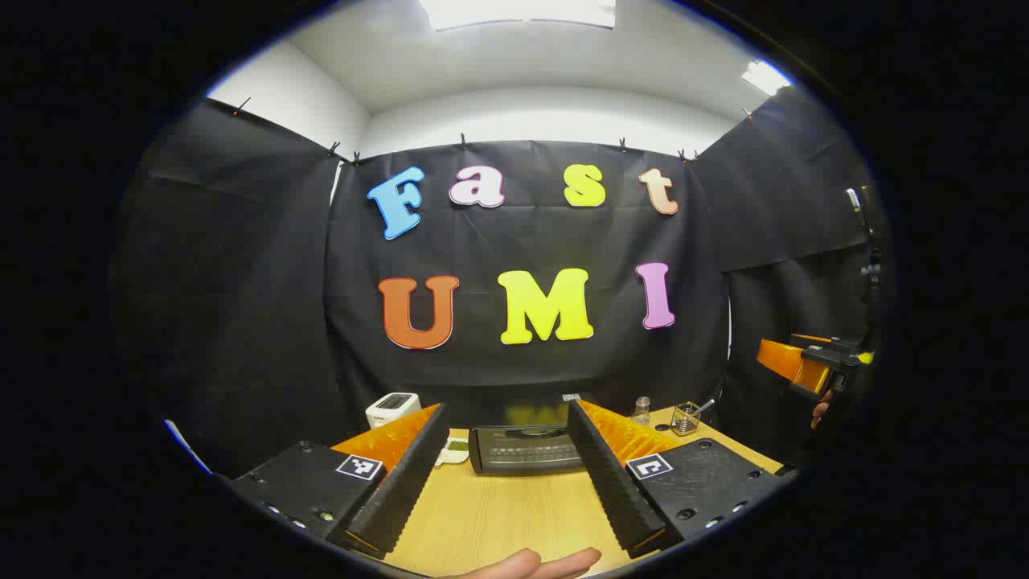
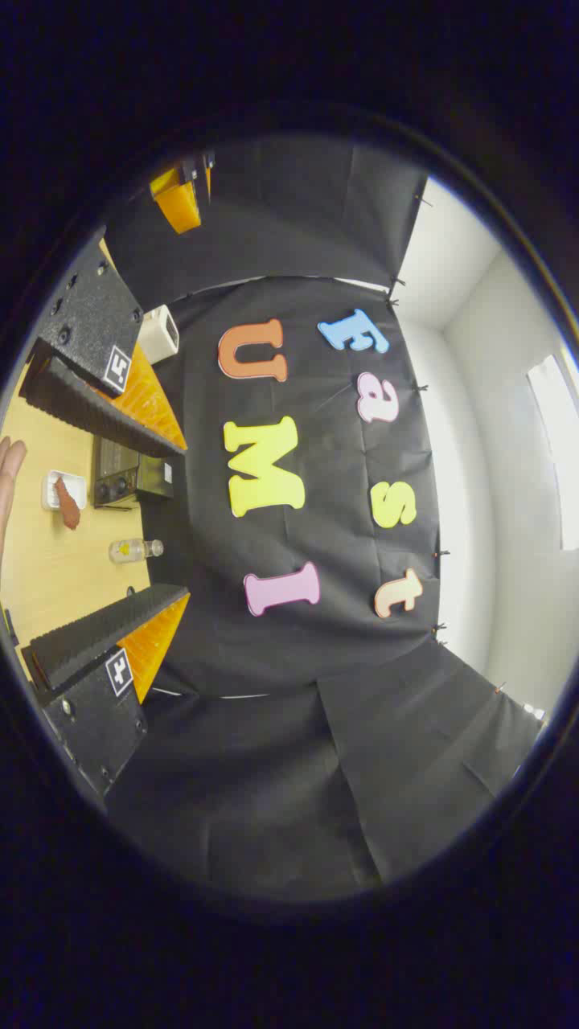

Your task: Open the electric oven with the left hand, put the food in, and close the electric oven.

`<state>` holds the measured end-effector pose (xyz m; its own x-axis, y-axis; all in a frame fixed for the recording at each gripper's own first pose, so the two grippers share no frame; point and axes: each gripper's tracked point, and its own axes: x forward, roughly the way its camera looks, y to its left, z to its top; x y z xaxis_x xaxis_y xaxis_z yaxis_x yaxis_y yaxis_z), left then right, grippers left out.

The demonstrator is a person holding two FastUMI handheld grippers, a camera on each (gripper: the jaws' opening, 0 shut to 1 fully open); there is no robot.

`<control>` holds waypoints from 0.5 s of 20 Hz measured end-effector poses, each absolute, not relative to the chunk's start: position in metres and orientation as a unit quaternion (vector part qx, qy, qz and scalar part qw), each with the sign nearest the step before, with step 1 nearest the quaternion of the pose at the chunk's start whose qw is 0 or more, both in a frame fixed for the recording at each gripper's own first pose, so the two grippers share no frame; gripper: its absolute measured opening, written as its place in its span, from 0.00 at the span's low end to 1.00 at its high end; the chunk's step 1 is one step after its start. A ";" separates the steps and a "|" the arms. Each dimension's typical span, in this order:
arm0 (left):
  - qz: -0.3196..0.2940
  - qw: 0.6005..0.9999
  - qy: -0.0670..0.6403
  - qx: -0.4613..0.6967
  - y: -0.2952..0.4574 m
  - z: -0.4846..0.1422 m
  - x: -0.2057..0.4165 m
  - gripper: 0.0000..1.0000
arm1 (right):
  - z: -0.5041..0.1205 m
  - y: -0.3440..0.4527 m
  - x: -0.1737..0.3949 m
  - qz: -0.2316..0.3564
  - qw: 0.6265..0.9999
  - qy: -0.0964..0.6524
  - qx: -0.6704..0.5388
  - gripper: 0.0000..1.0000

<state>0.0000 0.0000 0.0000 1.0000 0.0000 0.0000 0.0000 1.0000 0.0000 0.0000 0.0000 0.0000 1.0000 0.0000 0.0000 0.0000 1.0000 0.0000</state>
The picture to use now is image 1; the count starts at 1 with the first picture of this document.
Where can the white toaster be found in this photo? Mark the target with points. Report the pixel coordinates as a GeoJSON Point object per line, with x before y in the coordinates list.
{"type": "Point", "coordinates": [392, 410]}

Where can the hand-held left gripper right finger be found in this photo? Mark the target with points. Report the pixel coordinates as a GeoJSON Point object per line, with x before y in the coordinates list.
{"type": "Point", "coordinates": [612, 482]}

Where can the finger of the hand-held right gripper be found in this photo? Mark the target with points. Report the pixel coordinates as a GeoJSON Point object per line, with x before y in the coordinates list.
{"type": "Point", "coordinates": [784, 360]}
{"type": "Point", "coordinates": [808, 338]}

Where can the row of small black clips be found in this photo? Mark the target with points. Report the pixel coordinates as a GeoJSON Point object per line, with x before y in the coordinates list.
{"type": "Point", "coordinates": [463, 143]}

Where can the black tripod stand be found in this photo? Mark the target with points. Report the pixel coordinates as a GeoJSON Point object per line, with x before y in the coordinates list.
{"type": "Point", "coordinates": [871, 265]}

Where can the white divided seasoning dish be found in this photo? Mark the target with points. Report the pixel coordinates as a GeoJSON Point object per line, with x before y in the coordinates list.
{"type": "Point", "coordinates": [452, 457]}

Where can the metal mesh utensil holder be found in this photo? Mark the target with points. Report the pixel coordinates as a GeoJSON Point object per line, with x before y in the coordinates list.
{"type": "Point", "coordinates": [685, 420]}

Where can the large ceiling light panel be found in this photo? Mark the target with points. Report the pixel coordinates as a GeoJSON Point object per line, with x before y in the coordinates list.
{"type": "Point", "coordinates": [518, 12]}

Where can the black electric oven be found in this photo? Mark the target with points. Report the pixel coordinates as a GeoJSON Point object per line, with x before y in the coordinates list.
{"type": "Point", "coordinates": [522, 454]}

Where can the black backdrop cloth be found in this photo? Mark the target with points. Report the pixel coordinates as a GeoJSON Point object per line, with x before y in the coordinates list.
{"type": "Point", "coordinates": [241, 322]}

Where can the clear glass bottle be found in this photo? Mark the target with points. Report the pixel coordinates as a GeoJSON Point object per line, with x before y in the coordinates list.
{"type": "Point", "coordinates": [641, 414]}

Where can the small ceiling light panel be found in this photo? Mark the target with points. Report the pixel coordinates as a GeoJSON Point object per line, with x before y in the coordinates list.
{"type": "Point", "coordinates": [765, 77]}

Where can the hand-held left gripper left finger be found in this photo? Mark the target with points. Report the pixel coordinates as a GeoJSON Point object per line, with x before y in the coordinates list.
{"type": "Point", "coordinates": [406, 482]}

